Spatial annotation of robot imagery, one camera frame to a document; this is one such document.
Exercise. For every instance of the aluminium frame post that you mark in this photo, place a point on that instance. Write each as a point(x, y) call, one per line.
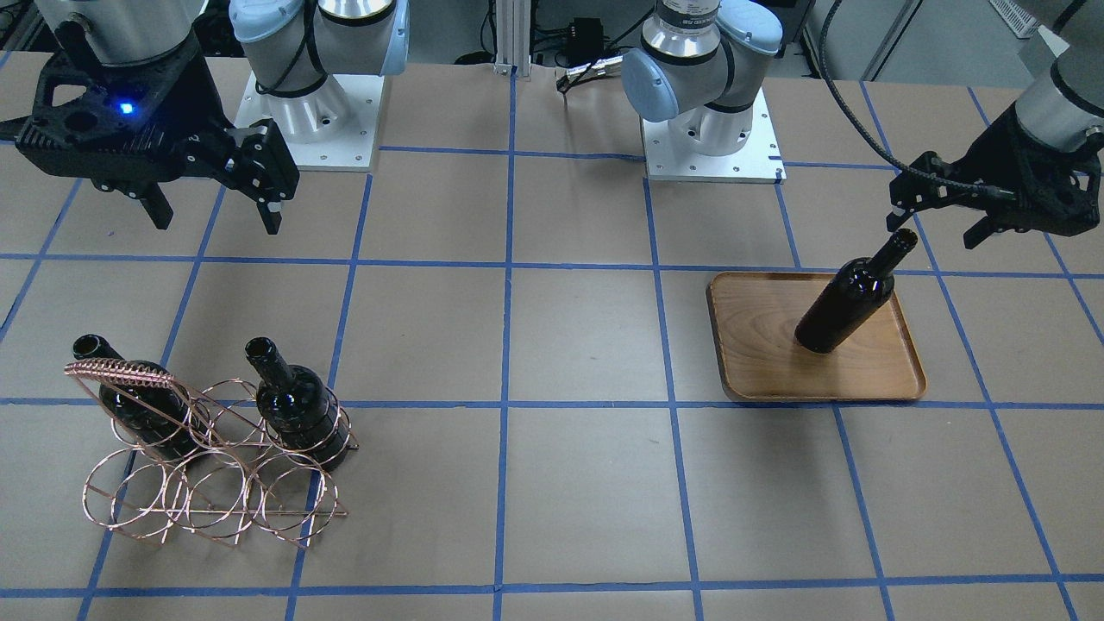
point(513, 22)

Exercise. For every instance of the dark wine bottle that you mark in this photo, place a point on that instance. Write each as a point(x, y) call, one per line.
point(297, 406)
point(854, 294)
point(155, 415)

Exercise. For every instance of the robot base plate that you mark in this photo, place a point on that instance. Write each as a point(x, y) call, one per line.
point(333, 129)
point(706, 145)

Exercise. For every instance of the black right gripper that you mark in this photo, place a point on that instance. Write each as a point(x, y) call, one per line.
point(197, 105)

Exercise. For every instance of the black power adapter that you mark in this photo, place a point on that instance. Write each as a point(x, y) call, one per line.
point(585, 40)

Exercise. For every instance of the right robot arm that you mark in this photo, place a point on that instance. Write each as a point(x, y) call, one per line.
point(692, 54)

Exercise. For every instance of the wooden tray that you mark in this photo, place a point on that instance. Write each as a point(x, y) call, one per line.
point(754, 316)

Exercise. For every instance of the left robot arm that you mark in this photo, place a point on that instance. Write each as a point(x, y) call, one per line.
point(1065, 102)

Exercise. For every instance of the copper wire bottle basket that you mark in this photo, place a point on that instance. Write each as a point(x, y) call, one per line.
point(239, 478)

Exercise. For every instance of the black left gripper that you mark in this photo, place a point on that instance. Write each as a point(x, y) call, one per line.
point(1011, 148)

